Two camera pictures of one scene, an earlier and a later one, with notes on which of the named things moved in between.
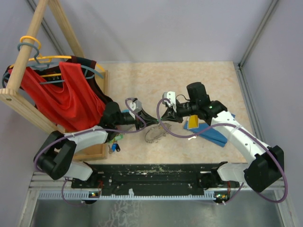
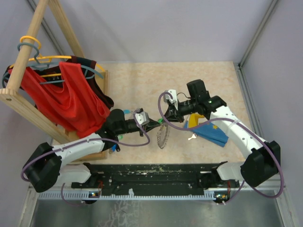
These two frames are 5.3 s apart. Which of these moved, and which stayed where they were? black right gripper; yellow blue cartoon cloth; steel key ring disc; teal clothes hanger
Moved: steel key ring disc
Stayed: yellow blue cartoon cloth; teal clothes hanger; black right gripper
